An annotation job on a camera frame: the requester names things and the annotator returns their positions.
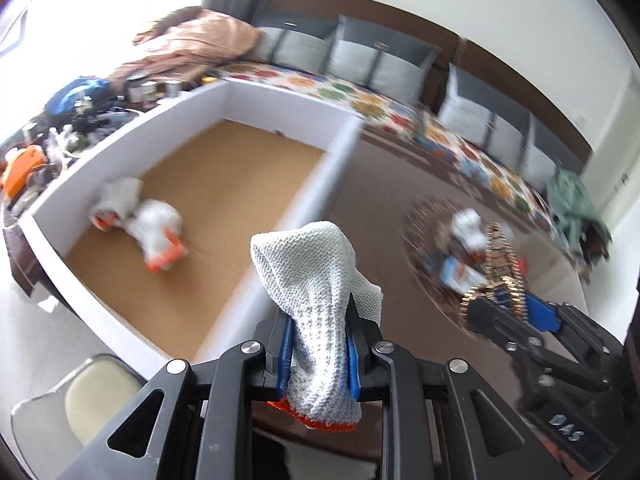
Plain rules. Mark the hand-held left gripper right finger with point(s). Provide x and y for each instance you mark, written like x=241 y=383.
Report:
x=352 y=360

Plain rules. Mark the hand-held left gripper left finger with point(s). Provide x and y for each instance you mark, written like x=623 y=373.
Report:
x=282 y=355

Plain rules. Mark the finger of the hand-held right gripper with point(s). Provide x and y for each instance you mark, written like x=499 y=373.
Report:
x=542 y=312
x=492 y=317

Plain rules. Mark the blue white toothpaste box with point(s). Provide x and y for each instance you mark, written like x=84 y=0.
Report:
x=457 y=275

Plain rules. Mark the brass bullet belt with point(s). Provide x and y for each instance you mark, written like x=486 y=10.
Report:
x=500 y=255

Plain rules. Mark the white knit glove orange cuff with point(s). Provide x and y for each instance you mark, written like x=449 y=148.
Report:
x=115 y=202
x=157 y=232
x=467 y=227
x=312 y=285

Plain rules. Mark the white cardboard box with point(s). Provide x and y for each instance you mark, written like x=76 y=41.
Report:
x=280 y=105

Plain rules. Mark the dark brown bag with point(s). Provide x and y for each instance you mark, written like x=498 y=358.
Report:
x=595 y=252

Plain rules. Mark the green crumpled cloth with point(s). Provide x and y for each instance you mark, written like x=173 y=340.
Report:
x=570 y=200

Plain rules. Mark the floral crochet sofa cover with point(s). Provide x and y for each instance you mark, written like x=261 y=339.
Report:
x=320 y=87
x=490 y=175

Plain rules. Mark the white cushioned chair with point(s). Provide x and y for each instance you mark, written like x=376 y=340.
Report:
x=100 y=400

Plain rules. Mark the dark wooden side table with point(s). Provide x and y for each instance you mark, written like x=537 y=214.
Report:
x=20 y=260

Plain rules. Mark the metal tin can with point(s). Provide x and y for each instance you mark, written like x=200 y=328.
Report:
x=136 y=90
x=173 y=88

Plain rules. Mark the orange plastic item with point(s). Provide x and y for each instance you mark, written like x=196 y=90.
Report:
x=22 y=170

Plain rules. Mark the pink crumpled blanket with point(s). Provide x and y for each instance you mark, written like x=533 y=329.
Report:
x=200 y=40

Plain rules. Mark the blue bag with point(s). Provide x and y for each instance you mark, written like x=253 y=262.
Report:
x=75 y=95

